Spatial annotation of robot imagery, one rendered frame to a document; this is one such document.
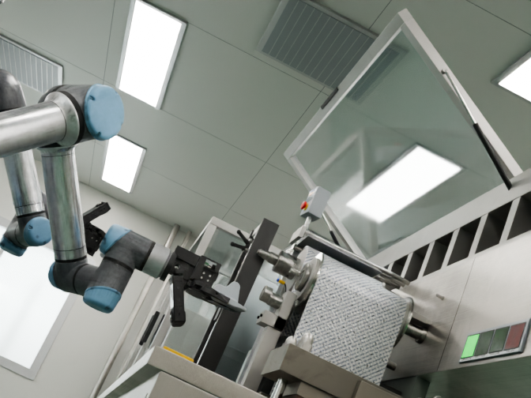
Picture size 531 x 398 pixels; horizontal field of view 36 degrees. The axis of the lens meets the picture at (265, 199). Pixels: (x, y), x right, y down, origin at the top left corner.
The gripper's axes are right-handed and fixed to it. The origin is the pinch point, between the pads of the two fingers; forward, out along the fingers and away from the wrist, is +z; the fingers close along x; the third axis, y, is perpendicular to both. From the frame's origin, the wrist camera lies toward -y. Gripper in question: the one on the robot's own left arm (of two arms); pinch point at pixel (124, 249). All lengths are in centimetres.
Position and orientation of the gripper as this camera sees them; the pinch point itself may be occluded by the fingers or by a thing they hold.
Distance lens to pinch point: 247.4
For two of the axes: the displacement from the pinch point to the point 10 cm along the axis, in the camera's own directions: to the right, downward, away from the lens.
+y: -4.6, 8.5, -2.4
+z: 7.2, 5.2, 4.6
